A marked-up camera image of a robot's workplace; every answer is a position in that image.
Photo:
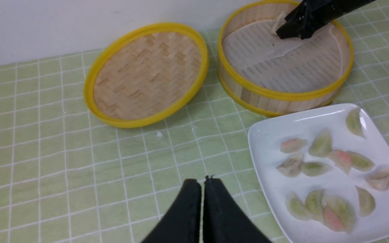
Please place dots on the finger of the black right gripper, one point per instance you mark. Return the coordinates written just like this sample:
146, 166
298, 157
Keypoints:
311, 15

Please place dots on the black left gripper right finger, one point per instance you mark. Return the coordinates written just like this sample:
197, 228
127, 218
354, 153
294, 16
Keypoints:
223, 220

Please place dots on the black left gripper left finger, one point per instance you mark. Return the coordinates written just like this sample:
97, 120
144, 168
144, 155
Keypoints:
181, 223

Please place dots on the pale white steamed dumpling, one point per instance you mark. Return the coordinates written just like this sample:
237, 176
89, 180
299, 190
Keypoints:
280, 21

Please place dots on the green steamed dumpling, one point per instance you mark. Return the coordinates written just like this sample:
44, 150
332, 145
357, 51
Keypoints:
322, 144

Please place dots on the green dumpling at plate corner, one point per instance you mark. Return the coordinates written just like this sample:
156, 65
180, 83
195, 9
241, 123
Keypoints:
353, 122

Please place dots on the white square plate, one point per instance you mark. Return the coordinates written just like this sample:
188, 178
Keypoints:
325, 174

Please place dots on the white steamer liner cloth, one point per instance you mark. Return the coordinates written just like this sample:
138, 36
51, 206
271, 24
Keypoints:
284, 65

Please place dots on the yellow bamboo steamer basket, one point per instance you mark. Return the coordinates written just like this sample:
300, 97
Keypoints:
264, 101

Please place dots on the green dumpling bottom left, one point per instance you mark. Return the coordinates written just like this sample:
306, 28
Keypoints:
296, 207

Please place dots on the pale grey dumpling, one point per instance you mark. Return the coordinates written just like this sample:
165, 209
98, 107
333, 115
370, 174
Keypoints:
292, 166

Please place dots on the green dumpling bottom middle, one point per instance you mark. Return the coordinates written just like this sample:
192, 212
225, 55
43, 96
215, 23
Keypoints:
313, 204

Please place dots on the pink dumpling upper left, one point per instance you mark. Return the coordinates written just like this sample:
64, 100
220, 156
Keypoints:
293, 145

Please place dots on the green dumpling centre left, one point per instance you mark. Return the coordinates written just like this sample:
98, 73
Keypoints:
314, 169

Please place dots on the pink green dumpling bottom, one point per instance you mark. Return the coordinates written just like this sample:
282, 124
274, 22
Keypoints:
338, 214

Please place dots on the pink orange dumpling centre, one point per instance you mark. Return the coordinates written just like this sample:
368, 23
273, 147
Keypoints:
341, 160

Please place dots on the green checkered tablecloth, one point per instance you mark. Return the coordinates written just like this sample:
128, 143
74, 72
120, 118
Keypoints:
67, 177

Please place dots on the green dumpling bottom right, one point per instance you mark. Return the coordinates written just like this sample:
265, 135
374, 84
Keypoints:
367, 203

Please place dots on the green dumpling centre right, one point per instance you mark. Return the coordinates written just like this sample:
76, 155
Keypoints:
361, 162

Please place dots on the yellow bamboo steamer lid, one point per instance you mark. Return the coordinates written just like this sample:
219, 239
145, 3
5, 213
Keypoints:
147, 75

